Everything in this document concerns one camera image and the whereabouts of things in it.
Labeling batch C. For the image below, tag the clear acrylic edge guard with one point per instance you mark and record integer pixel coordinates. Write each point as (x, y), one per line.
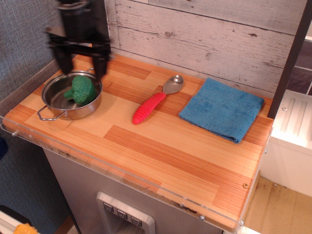
(168, 158)

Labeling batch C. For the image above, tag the dark left shelf post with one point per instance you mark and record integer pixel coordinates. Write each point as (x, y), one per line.
(99, 33)

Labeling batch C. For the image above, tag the grey toy fridge cabinet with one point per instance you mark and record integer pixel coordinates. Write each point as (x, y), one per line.
(80, 186)

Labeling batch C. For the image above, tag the green toy broccoli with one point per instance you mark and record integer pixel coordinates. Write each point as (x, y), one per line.
(82, 91)

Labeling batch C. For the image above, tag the dark shelf post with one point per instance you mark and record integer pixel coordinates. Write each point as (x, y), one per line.
(291, 60)
(99, 33)

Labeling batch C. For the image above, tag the yellow object at corner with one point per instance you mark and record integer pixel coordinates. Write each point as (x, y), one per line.
(25, 229)

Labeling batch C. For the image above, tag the dark right shelf post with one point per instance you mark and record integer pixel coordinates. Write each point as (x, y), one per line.
(291, 60)

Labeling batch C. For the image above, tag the white toy sink unit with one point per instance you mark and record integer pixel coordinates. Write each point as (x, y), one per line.
(288, 156)

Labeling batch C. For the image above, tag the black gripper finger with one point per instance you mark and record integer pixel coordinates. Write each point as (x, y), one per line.
(100, 61)
(64, 59)

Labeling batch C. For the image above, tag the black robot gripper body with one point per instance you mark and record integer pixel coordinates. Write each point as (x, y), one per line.
(74, 34)

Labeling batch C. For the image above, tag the small steel pot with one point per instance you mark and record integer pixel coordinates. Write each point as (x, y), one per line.
(56, 106)

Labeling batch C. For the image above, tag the red handled metal spoon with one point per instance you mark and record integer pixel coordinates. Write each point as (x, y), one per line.
(171, 86)

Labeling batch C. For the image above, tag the blue folded cloth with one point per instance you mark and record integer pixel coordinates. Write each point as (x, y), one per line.
(222, 110)

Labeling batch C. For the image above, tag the silver dispenser button panel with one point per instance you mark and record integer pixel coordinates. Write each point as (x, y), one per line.
(121, 218)

